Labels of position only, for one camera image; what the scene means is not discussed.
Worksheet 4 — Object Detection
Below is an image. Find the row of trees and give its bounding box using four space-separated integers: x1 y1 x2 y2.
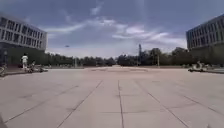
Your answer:
33 47 201 67

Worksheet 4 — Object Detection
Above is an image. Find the tall tower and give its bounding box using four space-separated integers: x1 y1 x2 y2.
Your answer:
138 43 143 67

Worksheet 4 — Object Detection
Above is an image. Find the pole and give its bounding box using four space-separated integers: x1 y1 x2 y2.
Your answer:
156 53 161 69
73 56 78 69

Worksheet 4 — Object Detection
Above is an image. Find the person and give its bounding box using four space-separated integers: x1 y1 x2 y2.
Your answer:
20 53 29 72

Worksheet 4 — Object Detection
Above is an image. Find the grey building with window rows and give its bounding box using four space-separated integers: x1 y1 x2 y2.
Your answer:
185 13 224 66
0 15 49 66

